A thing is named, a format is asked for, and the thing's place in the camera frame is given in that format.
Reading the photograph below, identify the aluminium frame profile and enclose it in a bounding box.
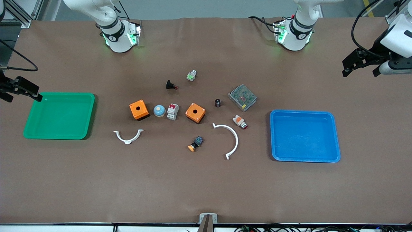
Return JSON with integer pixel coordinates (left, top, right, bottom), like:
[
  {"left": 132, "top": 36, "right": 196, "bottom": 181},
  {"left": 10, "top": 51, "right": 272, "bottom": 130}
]
[{"left": 0, "top": 0, "right": 44, "bottom": 29}]

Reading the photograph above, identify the brown table mat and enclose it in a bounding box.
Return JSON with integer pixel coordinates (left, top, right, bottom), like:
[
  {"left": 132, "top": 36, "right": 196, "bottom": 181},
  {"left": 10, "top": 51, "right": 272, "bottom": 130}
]
[{"left": 0, "top": 17, "right": 412, "bottom": 224}]

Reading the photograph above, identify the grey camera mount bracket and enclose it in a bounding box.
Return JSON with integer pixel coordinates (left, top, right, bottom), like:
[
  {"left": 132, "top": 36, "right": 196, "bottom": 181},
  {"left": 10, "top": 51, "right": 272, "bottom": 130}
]
[{"left": 199, "top": 213, "right": 218, "bottom": 232}]

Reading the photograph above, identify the orange button enclosure box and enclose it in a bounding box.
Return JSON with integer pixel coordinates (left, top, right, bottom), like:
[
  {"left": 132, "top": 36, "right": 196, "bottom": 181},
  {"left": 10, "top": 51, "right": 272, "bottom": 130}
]
[
  {"left": 129, "top": 100, "right": 150, "bottom": 121},
  {"left": 185, "top": 103, "right": 206, "bottom": 124}
]

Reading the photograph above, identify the blue plastic tray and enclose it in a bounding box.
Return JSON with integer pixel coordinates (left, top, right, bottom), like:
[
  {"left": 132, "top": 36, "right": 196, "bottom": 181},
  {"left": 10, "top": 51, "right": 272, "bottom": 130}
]
[{"left": 270, "top": 110, "right": 341, "bottom": 163}]

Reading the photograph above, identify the black base cable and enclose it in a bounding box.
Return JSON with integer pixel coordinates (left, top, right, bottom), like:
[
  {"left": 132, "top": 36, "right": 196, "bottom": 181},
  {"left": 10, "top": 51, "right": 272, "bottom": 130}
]
[{"left": 248, "top": 15, "right": 278, "bottom": 34}]

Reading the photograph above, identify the orange button with blue block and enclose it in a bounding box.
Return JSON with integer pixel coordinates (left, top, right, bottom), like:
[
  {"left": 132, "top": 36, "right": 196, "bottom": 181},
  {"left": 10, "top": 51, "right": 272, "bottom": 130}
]
[{"left": 188, "top": 136, "right": 204, "bottom": 152}]

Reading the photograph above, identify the small white curved clip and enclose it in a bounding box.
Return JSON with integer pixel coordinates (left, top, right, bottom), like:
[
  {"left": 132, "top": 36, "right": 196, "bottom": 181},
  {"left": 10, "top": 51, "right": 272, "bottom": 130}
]
[{"left": 113, "top": 129, "right": 144, "bottom": 144}]

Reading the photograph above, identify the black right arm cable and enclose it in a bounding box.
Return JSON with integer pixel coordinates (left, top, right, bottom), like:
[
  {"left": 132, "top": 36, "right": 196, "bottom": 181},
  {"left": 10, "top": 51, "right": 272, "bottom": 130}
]
[{"left": 0, "top": 40, "right": 39, "bottom": 72}]

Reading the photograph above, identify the white red circuit breaker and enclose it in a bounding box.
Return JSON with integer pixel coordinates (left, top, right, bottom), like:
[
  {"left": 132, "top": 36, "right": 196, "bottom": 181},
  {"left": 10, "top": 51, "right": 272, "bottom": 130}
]
[{"left": 167, "top": 103, "right": 180, "bottom": 121}]

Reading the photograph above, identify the black cable bundle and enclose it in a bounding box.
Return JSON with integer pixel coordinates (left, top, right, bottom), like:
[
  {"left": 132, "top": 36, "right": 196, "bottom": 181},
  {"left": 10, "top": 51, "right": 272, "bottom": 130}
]
[{"left": 235, "top": 223, "right": 412, "bottom": 232}]

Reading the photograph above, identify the metal mesh power supply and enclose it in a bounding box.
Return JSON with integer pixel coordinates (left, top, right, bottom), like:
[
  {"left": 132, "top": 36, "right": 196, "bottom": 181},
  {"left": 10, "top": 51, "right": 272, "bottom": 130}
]
[{"left": 228, "top": 84, "right": 258, "bottom": 112}]

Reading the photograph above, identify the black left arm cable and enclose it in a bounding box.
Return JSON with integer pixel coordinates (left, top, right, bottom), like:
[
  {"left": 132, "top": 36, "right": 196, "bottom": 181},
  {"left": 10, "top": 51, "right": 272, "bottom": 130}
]
[{"left": 351, "top": 0, "right": 384, "bottom": 59}]

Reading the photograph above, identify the large white curved clip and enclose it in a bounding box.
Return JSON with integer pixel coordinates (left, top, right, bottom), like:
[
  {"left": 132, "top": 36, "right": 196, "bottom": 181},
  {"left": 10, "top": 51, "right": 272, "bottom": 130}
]
[{"left": 212, "top": 123, "right": 239, "bottom": 160}]

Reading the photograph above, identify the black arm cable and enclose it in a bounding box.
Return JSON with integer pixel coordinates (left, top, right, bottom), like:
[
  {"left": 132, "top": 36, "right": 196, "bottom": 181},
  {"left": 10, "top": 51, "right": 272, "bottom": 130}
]
[
  {"left": 0, "top": 40, "right": 39, "bottom": 72},
  {"left": 351, "top": 0, "right": 384, "bottom": 59}
]

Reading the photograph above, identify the green plastic tray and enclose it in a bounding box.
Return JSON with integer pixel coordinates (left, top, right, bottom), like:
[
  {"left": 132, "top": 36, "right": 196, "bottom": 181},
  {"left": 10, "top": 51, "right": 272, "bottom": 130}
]
[{"left": 23, "top": 92, "right": 96, "bottom": 140}]

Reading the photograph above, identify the orange white red indicator lamp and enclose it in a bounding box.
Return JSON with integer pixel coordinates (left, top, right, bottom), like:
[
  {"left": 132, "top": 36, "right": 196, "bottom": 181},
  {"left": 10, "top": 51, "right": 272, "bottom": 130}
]
[{"left": 232, "top": 115, "right": 248, "bottom": 130}]

